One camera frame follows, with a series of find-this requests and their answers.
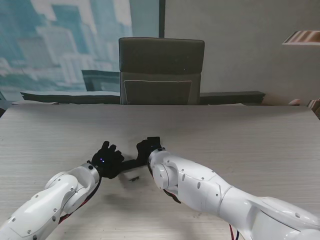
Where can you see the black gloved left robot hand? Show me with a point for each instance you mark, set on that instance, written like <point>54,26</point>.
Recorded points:
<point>110,160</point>

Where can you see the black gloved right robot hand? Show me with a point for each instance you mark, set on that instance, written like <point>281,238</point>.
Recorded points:
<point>143,152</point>

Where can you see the small cylindrical battery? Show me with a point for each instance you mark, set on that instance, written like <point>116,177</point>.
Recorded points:
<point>134,179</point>

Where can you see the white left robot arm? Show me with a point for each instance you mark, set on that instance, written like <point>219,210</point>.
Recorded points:
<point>50,200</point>

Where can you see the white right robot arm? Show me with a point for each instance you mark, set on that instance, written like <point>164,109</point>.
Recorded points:
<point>212,190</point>

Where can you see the long dark foam board stack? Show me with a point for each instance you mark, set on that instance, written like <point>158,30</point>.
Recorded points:
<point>70,97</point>

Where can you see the dark grey office chair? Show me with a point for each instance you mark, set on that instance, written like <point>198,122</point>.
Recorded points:
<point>160,65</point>

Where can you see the short dark foam board stack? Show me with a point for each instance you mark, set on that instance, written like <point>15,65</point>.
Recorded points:
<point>232,98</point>

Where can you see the wooden striped furniture edge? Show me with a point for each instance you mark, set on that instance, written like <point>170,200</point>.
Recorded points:
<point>315,106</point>

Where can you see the dark window frame post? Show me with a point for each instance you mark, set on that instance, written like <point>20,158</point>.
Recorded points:
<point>162,17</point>

